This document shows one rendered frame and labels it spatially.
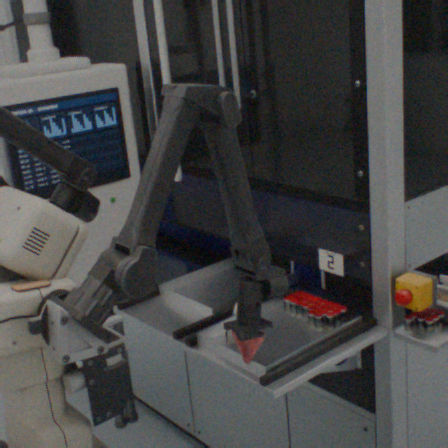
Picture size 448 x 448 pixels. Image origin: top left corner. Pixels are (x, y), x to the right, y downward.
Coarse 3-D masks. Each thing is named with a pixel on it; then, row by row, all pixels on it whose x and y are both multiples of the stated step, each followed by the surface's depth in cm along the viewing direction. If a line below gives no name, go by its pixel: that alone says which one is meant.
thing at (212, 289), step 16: (192, 272) 216; (208, 272) 220; (224, 272) 222; (160, 288) 208; (176, 288) 213; (192, 288) 212; (208, 288) 211; (224, 288) 210; (192, 304) 197; (208, 304) 200; (224, 304) 192
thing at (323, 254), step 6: (324, 252) 186; (330, 252) 185; (324, 258) 187; (330, 258) 185; (336, 258) 183; (342, 258) 182; (324, 264) 188; (330, 264) 186; (336, 264) 184; (342, 264) 182; (330, 270) 186; (336, 270) 185; (342, 270) 183
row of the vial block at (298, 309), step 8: (288, 296) 189; (288, 304) 188; (296, 304) 185; (304, 304) 183; (288, 312) 189; (296, 312) 186; (304, 312) 183; (320, 312) 179; (304, 320) 184; (328, 320) 176; (328, 328) 177
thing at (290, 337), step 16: (272, 304) 192; (224, 320) 182; (272, 320) 186; (288, 320) 185; (352, 320) 175; (208, 336) 179; (224, 336) 180; (272, 336) 178; (288, 336) 177; (304, 336) 176; (320, 336) 175; (224, 352) 168; (256, 352) 170; (272, 352) 170; (288, 352) 169; (304, 352) 165; (256, 368) 160; (272, 368) 158
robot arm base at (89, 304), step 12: (84, 288) 127; (96, 288) 127; (108, 288) 127; (60, 300) 128; (72, 300) 126; (84, 300) 125; (96, 300) 126; (108, 300) 128; (72, 312) 123; (84, 312) 125; (96, 312) 126; (108, 312) 128; (84, 324) 122; (96, 324) 124; (108, 336) 126
